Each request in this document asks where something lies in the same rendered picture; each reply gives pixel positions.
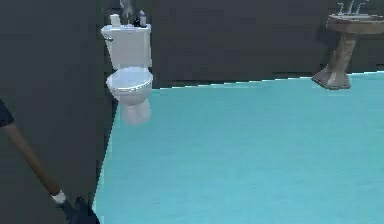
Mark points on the small black object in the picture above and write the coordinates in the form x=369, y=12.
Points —
x=136, y=23

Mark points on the grey spray bottle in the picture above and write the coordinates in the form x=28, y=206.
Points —
x=143, y=18

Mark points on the white toilet paper roll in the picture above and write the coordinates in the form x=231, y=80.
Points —
x=115, y=20

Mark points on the grey metal tap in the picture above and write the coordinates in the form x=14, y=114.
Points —
x=350, y=7

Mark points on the brown pedestal sink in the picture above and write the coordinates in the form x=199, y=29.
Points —
x=340, y=53

